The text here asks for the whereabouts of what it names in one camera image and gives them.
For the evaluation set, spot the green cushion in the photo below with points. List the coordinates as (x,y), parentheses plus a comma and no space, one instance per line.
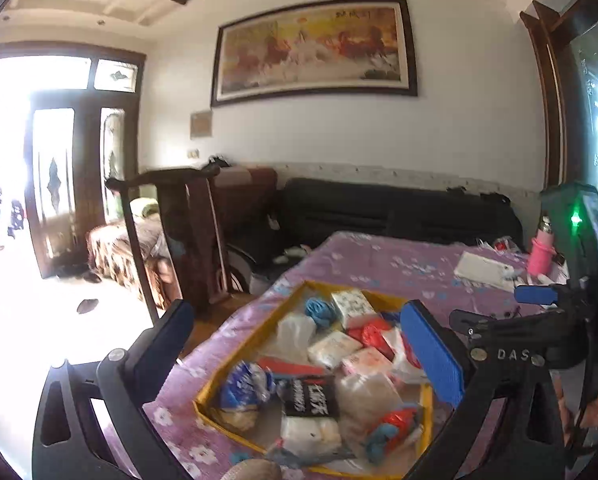
(143,207)

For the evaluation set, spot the clear plastic bag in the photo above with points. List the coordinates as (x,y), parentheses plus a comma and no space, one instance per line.
(294,335)

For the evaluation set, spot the framed wall painting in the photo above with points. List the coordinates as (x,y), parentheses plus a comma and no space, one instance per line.
(309,50)

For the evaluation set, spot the small wall plaque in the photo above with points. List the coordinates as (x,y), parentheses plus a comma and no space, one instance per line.
(201,125)

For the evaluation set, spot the purple floral tablecloth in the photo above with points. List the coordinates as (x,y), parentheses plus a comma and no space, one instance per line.
(379,265)

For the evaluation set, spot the black packet with white print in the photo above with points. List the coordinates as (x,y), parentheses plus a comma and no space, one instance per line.
(309,400)

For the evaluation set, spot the white booklet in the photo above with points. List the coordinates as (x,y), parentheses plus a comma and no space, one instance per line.
(481,270)

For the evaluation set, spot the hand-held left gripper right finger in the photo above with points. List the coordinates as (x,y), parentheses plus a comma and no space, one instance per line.
(429,350)

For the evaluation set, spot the dark slipper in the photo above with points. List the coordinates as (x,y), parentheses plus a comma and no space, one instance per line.
(87,306)

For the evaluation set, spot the patterned brown armchair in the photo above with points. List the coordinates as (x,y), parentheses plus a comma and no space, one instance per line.
(109,250)

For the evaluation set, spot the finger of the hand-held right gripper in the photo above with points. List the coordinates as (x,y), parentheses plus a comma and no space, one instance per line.
(471,321)
(536,294)

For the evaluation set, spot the plain white tissue pack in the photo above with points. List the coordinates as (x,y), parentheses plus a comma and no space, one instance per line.
(309,432)

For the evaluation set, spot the red plastic bag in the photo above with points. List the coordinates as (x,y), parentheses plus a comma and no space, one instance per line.
(371,335)

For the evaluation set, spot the white wall switch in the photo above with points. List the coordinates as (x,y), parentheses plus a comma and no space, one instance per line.
(193,153)

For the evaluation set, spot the brown wooden door frame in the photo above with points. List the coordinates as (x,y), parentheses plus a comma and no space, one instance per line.
(549,110)

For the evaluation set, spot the pink bottle with knitted sleeve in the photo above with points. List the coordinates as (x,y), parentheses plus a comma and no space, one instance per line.
(541,255)

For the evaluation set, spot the beige knitted cloth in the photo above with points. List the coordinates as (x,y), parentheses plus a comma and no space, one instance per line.
(254,471)

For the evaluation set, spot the blue floral tissue pack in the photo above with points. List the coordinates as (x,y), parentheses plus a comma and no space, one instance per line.
(246,385)

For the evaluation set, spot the dark wooden chair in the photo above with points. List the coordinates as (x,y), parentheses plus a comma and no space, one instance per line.
(169,176)

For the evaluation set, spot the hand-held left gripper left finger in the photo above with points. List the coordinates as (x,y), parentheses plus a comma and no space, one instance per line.
(171,335)

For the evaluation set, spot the yellow cardboard box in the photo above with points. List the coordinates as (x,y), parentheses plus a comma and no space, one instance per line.
(216,416)

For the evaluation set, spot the black sofa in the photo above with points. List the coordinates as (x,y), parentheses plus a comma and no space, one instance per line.
(379,215)

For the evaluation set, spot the white floral tissue pack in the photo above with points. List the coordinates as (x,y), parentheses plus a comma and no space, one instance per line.
(353,307)

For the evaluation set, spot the wooden glass door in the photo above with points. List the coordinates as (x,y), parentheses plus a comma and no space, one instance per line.
(81,135)

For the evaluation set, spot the brown sofa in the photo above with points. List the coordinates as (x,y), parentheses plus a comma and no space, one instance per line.
(249,180)

